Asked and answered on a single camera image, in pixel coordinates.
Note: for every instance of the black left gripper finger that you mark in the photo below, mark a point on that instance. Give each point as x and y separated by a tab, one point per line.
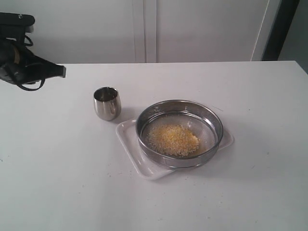
53	69

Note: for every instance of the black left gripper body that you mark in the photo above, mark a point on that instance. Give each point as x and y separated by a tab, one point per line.
18	65

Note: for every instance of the stainless steel cup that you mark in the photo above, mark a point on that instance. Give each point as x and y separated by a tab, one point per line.
107	103

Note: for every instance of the yellow grain mixture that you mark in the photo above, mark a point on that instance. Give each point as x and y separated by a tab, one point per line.
172	139

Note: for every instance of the round steel mesh sieve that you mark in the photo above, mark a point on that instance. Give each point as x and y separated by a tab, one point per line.
178	112

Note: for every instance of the white cabinet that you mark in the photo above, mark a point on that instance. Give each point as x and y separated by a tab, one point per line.
148	31

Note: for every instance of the white rectangular tray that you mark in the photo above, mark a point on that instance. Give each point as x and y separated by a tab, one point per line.
145	167

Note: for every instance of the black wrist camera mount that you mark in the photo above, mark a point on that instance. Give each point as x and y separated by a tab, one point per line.
14	25

